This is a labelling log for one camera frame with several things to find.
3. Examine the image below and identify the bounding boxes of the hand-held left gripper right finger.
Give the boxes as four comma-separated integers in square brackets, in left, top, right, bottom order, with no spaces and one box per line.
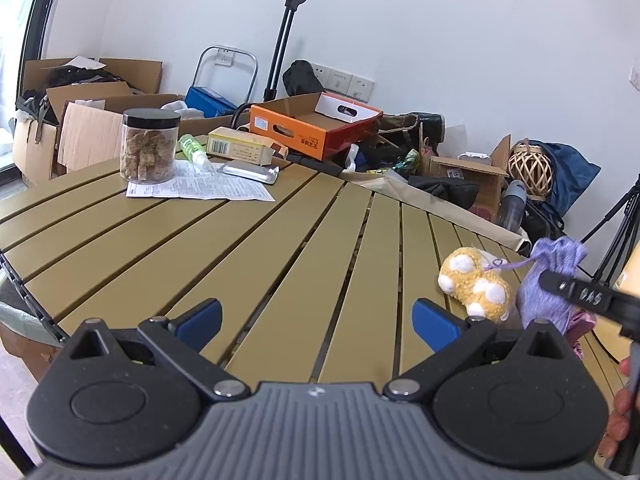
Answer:
[382,298,571,403]

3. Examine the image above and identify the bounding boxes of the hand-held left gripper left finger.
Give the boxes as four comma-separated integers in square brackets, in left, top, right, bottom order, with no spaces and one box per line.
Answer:
[67,299,251,402]

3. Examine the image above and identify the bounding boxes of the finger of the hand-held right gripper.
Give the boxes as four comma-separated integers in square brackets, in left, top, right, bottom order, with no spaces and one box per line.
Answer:
[539,271,576,306]

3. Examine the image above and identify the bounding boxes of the purple drawstring pouch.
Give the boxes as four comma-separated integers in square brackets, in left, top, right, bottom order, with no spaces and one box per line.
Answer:
[487,237,588,336]

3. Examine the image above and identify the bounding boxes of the yellow white plush toy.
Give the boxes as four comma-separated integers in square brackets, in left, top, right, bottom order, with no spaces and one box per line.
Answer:
[438,246,512,323]

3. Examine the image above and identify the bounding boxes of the person's right hand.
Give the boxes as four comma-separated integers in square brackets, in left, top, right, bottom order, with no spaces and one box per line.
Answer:
[592,357,640,461]

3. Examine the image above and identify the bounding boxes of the black tripod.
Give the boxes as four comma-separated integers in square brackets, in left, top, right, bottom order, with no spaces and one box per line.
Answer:
[580,172,640,291]

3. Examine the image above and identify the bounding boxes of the grey water bottle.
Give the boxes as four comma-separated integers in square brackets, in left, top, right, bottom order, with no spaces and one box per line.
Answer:
[497,180,527,233]

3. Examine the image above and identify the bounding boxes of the beige wagon fabric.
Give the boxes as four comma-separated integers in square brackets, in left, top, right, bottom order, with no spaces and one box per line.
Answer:
[345,167,532,256]

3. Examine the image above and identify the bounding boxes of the blue bag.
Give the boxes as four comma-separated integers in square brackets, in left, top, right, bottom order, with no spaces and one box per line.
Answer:
[527,140,602,221]

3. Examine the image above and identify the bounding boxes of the khaki folding slatted table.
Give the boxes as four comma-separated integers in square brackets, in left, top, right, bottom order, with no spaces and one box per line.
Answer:
[0,157,640,396]

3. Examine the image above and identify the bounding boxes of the wicker ball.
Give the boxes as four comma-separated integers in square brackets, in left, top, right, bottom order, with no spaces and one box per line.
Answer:
[507,142,555,200]

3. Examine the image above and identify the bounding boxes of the printed paper leaflet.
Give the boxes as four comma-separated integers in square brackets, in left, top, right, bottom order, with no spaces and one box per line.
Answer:
[126,162,277,202]

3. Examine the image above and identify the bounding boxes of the small brown cardboard box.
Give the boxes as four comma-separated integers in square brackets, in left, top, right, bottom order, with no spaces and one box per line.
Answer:
[422,135,512,221]

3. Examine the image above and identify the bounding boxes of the silver blister pack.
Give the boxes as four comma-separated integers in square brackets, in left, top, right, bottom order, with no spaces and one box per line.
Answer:
[216,160,281,184]

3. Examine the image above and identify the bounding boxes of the small green bottle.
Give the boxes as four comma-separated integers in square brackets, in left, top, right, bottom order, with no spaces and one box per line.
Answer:
[178,134,213,171]

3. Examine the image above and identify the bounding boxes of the clear jar black lid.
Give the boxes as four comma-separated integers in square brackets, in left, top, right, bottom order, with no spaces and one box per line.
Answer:
[120,109,182,184]

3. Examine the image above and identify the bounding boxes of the yellow medicine box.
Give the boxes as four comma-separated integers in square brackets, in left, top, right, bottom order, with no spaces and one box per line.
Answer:
[206,127,290,167]

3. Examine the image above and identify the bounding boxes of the orange cardboard box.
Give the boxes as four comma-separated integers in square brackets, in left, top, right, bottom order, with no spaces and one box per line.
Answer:
[249,92,384,162]

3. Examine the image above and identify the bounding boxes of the blue plastic box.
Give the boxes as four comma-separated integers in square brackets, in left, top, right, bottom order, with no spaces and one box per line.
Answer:
[185,86,238,120]

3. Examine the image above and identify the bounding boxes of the large open cardboard box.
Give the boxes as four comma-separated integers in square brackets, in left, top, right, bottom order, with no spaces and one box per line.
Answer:
[22,57,164,188]

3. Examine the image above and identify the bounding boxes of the black bag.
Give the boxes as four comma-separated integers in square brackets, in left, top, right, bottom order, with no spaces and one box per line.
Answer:
[282,60,326,97]

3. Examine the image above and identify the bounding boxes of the white wall socket panel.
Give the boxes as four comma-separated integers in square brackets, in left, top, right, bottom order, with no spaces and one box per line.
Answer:
[310,62,376,101]

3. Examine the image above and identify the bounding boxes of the white metal frame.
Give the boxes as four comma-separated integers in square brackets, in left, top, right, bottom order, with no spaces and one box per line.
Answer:
[192,46,259,111]

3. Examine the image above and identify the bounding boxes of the black wagon handle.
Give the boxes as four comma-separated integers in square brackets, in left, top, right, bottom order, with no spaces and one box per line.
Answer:
[262,0,308,106]

